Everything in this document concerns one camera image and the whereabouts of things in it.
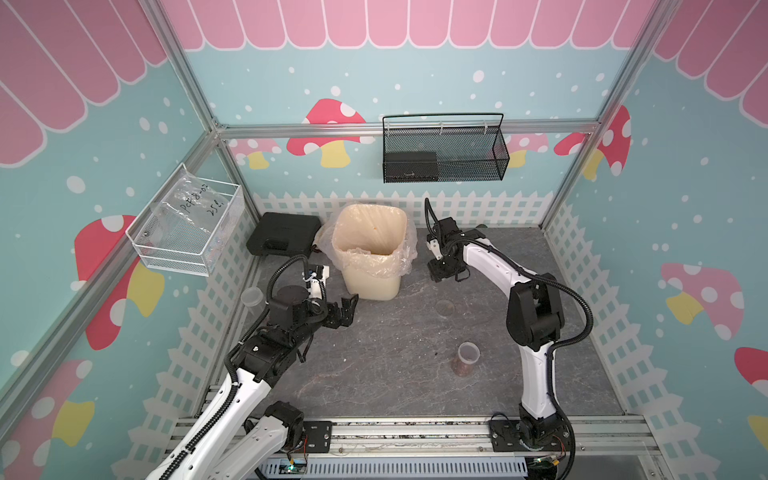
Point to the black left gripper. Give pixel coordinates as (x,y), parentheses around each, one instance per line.
(347,310)

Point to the black plastic tool case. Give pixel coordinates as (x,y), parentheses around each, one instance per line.
(283,234)

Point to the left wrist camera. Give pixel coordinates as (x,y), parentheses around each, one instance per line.
(316,279)

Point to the black wire mesh basket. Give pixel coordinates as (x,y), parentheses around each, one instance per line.
(469,146)

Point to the clear plastic bag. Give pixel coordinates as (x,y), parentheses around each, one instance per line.
(193,221)

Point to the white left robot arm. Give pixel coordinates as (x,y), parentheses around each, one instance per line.
(280,337)

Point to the black box in basket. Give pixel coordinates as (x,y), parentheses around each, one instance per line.
(410,167)

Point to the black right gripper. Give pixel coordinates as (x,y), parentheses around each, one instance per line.
(435,272)

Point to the clear tea jar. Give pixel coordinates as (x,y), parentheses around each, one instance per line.
(467,355)
(253,300)

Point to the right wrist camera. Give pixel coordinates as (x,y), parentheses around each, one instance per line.
(435,246)

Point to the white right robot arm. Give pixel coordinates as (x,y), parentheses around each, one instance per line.
(534,318)

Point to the clear jar lid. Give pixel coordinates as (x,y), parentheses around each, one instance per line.
(445,308)

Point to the clear plastic bin liner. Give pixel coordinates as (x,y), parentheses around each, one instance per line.
(378,240)

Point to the cream plastic trash bin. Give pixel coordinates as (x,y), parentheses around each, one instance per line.
(370,288)

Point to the white wire wall basket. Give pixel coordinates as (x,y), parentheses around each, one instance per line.
(164,262)

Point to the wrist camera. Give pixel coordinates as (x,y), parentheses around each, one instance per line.
(435,246)
(316,279)

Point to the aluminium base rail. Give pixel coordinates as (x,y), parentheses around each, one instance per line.
(498,447)

